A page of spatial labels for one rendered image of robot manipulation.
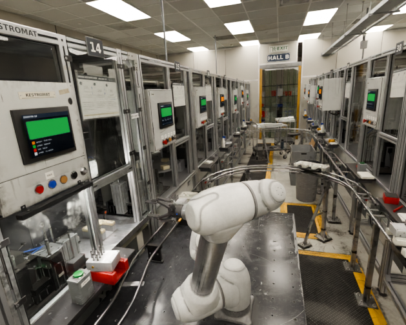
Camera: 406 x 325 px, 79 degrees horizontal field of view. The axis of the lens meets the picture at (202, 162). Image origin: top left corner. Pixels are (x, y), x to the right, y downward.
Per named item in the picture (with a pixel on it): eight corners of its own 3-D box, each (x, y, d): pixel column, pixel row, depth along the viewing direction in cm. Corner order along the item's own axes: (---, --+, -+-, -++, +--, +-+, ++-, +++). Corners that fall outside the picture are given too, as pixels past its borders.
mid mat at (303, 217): (328, 240, 293) (328, 239, 293) (280, 235, 309) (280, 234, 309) (317, 204, 385) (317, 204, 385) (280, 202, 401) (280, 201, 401)
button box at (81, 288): (82, 305, 105) (77, 282, 102) (68, 302, 108) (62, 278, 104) (95, 291, 113) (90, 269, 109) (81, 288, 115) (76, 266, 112)
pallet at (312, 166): (293, 170, 304) (294, 162, 302) (299, 167, 313) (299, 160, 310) (323, 176, 278) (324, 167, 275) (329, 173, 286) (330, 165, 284)
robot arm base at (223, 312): (255, 292, 137) (255, 284, 135) (251, 327, 116) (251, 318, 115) (223, 286, 142) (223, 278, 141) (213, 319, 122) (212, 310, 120)
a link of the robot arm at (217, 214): (221, 315, 118) (178, 336, 109) (206, 284, 130) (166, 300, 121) (266, 203, 73) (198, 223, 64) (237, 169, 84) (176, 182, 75)
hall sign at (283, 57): (290, 60, 831) (290, 52, 824) (266, 62, 853) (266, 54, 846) (290, 60, 834) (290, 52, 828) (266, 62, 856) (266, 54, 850)
